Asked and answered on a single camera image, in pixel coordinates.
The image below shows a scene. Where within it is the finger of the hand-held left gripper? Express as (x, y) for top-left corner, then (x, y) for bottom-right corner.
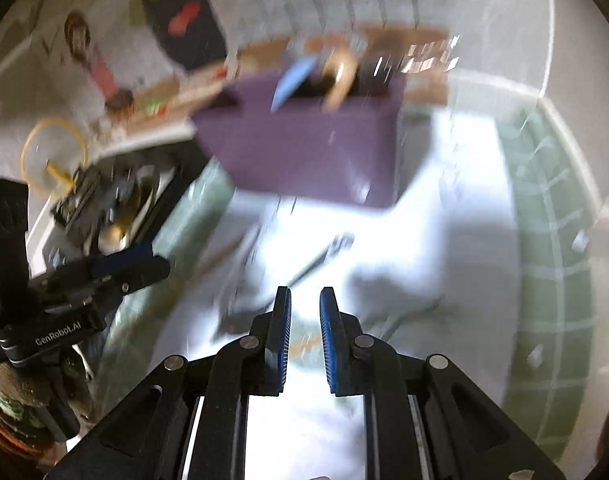
(59, 255), (172, 311)
(49, 243), (156, 286)

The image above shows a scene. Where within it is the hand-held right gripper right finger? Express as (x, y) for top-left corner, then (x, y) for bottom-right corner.
(319, 287), (568, 480)

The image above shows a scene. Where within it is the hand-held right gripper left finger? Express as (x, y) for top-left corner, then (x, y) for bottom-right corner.
(44, 286), (291, 480)

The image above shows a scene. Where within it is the black spatula with metal handle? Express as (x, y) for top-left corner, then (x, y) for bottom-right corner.
(223, 232), (354, 337)

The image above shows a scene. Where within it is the purple storage box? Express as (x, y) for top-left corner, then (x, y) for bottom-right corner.
(190, 67), (406, 209)

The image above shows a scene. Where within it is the blue plastic rice spoon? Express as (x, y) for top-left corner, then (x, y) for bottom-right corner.
(270, 55), (318, 113)

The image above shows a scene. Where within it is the wooden spoon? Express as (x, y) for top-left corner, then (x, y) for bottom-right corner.
(321, 45), (359, 113)

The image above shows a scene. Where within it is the black glass gas stove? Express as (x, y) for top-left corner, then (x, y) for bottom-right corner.
(27, 137), (210, 281)

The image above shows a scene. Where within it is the glass lid with yellow rim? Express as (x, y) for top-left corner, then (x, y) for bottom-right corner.
(19, 116), (89, 196)

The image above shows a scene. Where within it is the green and white deer mat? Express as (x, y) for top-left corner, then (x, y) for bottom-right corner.
(92, 105), (600, 480)

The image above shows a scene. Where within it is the cartoon wall poster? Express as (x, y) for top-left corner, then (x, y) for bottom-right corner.
(0, 0), (460, 156)

